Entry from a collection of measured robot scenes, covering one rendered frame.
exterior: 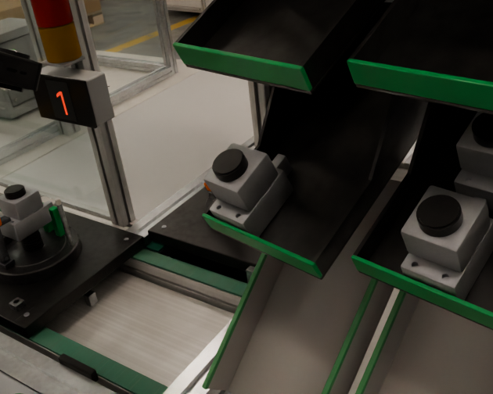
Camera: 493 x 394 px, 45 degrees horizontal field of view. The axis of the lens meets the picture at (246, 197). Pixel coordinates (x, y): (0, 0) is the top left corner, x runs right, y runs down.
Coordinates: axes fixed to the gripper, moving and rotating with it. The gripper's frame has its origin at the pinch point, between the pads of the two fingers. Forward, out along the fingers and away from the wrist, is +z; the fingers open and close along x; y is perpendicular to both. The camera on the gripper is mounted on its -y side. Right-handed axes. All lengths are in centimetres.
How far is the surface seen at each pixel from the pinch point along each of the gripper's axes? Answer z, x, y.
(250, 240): 2.5, 21.0, -11.2
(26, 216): 17.4, -26.1, -19.0
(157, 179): 37, -42, -62
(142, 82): 35, -86, -106
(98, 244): 25.9, -21.3, -26.6
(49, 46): -5.5, -23.3, -29.1
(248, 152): -4.0, 19.3, -14.7
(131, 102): 37, -83, -96
